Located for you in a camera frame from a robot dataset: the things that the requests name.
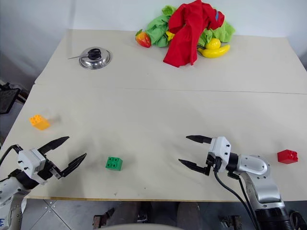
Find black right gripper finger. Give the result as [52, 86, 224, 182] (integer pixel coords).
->
[185, 135, 213, 145]
[178, 159, 209, 176]

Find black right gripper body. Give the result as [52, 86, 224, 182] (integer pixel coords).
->
[205, 151, 218, 177]

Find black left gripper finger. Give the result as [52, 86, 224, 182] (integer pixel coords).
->
[59, 152, 88, 178]
[37, 136, 71, 155]

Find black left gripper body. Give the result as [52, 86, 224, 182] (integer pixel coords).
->
[39, 155, 62, 182]

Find orange toy brick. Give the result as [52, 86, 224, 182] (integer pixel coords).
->
[28, 114, 51, 131]

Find green toy brick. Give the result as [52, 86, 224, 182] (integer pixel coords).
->
[105, 156, 124, 172]

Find black stand beside table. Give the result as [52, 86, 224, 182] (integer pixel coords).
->
[0, 82, 27, 115]

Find red toy brick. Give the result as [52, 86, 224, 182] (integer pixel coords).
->
[277, 149, 299, 164]

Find white rounded robot torso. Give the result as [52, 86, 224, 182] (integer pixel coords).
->
[99, 222, 179, 230]

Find yellow toy banana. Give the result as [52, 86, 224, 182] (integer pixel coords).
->
[197, 44, 232, 59]

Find stainless steel pot lid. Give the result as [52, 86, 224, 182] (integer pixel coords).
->
[79, 46, 113, 70]

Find yellow toy lemon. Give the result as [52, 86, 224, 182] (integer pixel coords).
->
[204, 38, 222, 50]

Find red cloth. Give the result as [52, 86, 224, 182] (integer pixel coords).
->
[163, 0, 226, 69]

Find red toy strawberry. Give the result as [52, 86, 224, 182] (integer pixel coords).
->
[135, 29, 152, 48]

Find green cloth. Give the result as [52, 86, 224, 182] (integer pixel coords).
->
[144, 5, 236, 48]

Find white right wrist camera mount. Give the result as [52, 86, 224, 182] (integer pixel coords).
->
[208, 136, 232, 173]

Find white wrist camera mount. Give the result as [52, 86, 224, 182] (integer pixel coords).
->
[208, 136, 232, 173]
[17, 148, 48, 186]

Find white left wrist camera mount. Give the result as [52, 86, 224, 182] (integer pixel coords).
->
[17, 148, 48, 186]

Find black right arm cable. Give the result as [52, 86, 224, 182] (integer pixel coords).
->
[213, 169, 261, 230]

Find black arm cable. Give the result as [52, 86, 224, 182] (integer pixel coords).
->
[0, 144, 24, 166]
[213, 169, 261, 230]

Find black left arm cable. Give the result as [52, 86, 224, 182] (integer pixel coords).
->
[0, 144, 24, 166]

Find dark rusty bracket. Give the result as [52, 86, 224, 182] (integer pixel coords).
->
[217, 214, 242, 230]
[92, 207, 116, 229]

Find black handled scissors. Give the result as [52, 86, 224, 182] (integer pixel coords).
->
[68, 48, 102, 61]

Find black coiled floor cable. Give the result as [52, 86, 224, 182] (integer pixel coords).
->
[288, 210, 307, 230]

